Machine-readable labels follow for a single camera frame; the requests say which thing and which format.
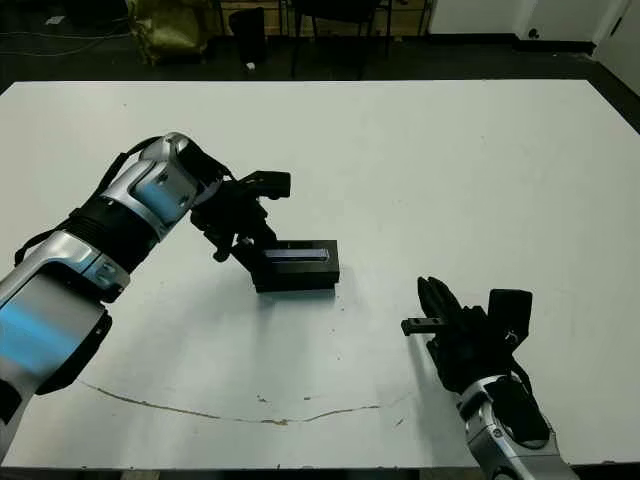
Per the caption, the white door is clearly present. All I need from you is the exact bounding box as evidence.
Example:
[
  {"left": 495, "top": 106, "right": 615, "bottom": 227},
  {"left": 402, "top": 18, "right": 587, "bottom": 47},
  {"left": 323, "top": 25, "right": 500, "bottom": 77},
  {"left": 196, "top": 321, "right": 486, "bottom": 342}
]
[{"left": 594, "top": 0, "right": 640, "bottom": 76}]

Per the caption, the black office chair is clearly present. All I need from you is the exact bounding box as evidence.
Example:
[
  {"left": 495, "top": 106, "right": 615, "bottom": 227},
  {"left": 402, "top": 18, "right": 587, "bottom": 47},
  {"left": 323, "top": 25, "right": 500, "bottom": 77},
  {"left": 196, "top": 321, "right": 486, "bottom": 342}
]
[{"left": 292, "top": 0, "right": 391, "bottom": 79}]

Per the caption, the black waste bin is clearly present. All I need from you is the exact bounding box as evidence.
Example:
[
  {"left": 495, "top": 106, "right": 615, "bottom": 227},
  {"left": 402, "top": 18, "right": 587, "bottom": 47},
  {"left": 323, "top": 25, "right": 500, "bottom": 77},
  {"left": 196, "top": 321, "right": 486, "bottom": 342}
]
[{"left": 228, "top": 7, "right": 267, "bottom": 66}]

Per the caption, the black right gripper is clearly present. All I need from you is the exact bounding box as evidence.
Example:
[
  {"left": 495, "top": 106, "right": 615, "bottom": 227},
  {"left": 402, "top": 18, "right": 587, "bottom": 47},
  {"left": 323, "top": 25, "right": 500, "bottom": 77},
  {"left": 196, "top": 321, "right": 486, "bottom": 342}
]
[{"left": 399, "top": 275, "right": 519, "bottom": 395}]

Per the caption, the yellow green sack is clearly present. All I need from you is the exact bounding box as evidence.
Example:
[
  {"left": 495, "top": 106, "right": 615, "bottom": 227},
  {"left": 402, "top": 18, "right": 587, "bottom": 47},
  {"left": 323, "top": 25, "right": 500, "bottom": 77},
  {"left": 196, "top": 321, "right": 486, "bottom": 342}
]
[{"left": 127, "top": 0, "right": 211, "bottom": 64}]

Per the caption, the black box lid silver print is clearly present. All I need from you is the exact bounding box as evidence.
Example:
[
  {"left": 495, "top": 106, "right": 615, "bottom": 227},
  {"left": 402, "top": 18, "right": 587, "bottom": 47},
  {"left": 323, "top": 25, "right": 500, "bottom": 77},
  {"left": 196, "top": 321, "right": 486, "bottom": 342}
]
[{"left": 252, "top": 239, "right": 342, "bottom": 294}]

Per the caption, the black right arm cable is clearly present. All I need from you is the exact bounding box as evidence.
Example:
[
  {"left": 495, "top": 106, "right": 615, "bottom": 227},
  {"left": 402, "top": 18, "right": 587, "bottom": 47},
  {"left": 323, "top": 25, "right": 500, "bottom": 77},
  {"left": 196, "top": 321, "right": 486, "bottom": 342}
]
[{"left": 504, "top": 349, "right": 535, "bottom": 401}]

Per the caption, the thin light floor cable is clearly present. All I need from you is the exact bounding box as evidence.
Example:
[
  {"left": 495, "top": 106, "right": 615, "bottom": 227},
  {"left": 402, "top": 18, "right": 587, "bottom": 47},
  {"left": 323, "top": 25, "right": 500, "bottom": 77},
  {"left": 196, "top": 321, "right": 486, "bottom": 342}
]
[{"left": 0, "top": 22, "right": 134, "bottom": 59}]

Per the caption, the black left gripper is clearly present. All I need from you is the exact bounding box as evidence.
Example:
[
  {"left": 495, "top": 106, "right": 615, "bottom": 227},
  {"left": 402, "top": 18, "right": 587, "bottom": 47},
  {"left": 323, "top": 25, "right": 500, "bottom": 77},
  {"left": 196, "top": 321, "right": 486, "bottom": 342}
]
[{"left": 189, "top": 179, "right": 280, "bottom": 281}]

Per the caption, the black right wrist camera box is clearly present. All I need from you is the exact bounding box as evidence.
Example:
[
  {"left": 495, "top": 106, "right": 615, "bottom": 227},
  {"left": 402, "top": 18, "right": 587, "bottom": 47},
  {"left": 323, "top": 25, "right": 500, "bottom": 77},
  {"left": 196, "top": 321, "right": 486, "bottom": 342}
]
[{"left": 487, "top": 288, "right": 534, "bottom": 347}]

